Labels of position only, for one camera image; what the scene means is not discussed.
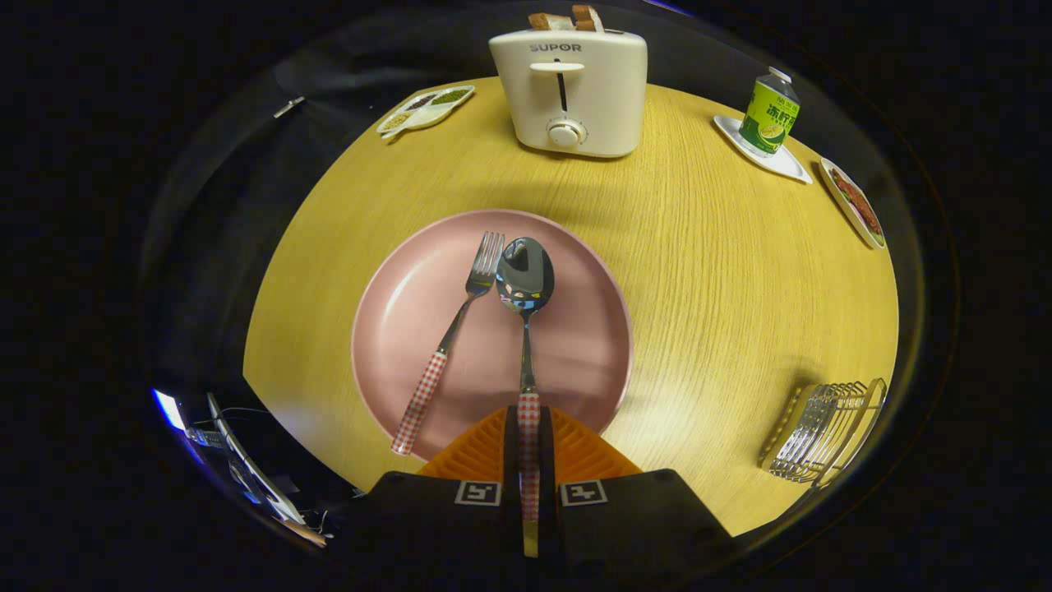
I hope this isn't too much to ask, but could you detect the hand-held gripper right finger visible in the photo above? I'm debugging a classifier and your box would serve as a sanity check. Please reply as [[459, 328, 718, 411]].
[[540, 406, 732, 576]]

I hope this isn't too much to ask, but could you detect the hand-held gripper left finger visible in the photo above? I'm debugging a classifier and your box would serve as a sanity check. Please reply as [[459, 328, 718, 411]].
[[329, 406, 524, 576]]

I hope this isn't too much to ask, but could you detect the fork with checked handle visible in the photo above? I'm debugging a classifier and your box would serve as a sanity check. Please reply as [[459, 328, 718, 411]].
[[390, 231, 505, 456]]

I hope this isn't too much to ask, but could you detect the spoon with checked handle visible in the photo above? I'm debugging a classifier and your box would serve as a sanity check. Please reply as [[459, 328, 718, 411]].
[[496, 237, 556, 560]]

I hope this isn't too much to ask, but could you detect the white keyboard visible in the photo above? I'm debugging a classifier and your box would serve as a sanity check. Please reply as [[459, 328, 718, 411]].
[[205, 392, 325, 545]]

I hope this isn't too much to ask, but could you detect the pink plate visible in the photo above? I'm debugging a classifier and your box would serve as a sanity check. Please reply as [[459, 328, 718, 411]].
[[351, 209, 634, 463]]

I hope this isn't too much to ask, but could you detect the lit computer screen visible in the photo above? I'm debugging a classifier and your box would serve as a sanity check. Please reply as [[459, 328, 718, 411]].
[[152, 388, 191, 437]]

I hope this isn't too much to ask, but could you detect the black backdrop cloth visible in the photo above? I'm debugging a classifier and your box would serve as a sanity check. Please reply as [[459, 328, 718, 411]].
[[140, 4, 527, 387]]

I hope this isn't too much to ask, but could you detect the white square coaster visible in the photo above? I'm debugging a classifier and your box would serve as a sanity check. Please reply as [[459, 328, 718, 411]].
[[713, 113, 814, 185]]

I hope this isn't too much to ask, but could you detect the white plate with food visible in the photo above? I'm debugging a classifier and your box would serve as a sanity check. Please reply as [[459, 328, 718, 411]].
[[819, 156, 887, 250]]

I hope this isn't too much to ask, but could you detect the white divided bean dish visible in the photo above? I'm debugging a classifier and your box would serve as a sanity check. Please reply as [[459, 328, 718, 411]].
[[376, 85, 476, 139]]

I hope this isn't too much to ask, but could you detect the white toaster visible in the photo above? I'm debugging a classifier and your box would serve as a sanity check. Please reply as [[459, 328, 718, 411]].
[[488, 29, 648, 159]]

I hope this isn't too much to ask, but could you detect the green label drink bottle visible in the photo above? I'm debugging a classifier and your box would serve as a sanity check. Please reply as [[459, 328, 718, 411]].
[[738, 67, 801, 157]]

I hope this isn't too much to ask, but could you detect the metal wire basket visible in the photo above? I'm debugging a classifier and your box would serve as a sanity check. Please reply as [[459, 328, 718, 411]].
[[758, 377, 888, 486]]

